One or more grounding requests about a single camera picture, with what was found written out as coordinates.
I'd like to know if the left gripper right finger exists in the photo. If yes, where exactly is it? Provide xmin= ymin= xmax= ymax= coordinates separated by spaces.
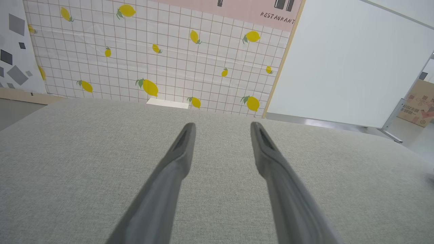
xmin=250 ymin=121 xmax=345 ymax=244

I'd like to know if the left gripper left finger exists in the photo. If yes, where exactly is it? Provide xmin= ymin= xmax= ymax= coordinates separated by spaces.
xmin=104 ymin=122 xmax=197 ymax=244

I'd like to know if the grey fabric sofa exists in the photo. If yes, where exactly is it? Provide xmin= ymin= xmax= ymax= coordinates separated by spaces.
xmin=0 ymin=98 xmax=434 ymax=244

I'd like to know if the white rectangular box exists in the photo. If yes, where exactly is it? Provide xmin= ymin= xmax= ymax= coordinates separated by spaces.
xmin=146 ymin=98 xmax=190 ymax=109

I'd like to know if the metal panel foot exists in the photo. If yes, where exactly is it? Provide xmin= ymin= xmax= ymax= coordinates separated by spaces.
xmin=379 ymin=98 xmax=408 ymax=144

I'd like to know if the lemon print grid partition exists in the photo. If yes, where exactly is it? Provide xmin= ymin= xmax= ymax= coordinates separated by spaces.
xmin=22 ymin=0 xmax=306 ymax=119

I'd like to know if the white board panel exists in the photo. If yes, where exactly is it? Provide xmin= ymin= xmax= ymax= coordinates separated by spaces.
xmin=265 ymin=0 xmax=434 ymax=129

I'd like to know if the cardboard box with print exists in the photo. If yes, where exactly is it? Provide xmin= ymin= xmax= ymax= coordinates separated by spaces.
xmin=396 ymin=79 xmax=434 ymax=128

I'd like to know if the grey geometric pattern panel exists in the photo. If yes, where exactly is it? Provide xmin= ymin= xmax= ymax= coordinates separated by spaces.
xmin=0 ymin=0 xmax=47 ymax=95

